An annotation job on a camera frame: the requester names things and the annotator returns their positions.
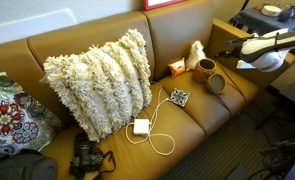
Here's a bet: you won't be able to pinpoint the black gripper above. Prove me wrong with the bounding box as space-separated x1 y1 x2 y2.
215 37 247 62

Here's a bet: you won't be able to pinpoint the woven round basket bag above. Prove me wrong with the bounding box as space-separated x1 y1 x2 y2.
192 58 249 116

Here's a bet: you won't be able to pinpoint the mustard leather couch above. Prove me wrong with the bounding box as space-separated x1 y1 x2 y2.
0 0 295 180

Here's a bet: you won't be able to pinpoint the white fluffy plush toy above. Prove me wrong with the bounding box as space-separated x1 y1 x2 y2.
185 40 207 72

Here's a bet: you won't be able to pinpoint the table with blue cloth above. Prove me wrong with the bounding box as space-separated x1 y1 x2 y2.
228 7 295 37

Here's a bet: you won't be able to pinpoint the white round bowl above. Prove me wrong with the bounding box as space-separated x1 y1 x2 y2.
260 4 283 18

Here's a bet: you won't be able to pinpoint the orange wipes packet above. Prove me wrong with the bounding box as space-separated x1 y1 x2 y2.
167 57 188 79

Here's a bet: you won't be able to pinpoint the dark kettle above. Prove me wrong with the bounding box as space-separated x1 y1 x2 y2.
278 4 295 24

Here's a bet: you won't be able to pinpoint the blue patterned tile coaster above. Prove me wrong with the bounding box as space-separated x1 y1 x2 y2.
169 87 191 108

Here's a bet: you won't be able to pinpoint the red framed picture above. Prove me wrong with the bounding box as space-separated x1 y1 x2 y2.
143 0 187 12

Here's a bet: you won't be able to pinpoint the white power adapter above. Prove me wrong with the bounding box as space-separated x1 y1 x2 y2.
132 118 151 136

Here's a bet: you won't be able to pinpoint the cream shaggy pillow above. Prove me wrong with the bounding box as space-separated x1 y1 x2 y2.
42 28 154 143

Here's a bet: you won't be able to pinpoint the floral patterned pillow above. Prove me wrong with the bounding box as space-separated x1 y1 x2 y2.
0 92 64 164
0 71 24 104

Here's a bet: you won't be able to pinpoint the white charger cable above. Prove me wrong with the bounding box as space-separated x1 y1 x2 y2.
124 81 177 157

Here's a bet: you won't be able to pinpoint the tangled black floor cables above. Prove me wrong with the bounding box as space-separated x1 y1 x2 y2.
248 134 295 180

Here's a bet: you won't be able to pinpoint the black DSLR camera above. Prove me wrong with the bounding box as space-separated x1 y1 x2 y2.
68 132 117 180

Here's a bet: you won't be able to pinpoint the black camera bag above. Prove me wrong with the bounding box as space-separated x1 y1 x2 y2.
0 148 59 180

